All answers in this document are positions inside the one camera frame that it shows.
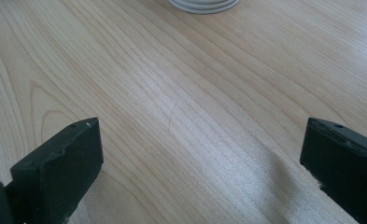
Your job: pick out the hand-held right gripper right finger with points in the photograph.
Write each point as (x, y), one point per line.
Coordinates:
(343, 165)

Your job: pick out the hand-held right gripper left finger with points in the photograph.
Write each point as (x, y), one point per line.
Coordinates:
(59, 174)

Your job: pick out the white round plate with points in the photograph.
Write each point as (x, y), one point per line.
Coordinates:
(203, 5)

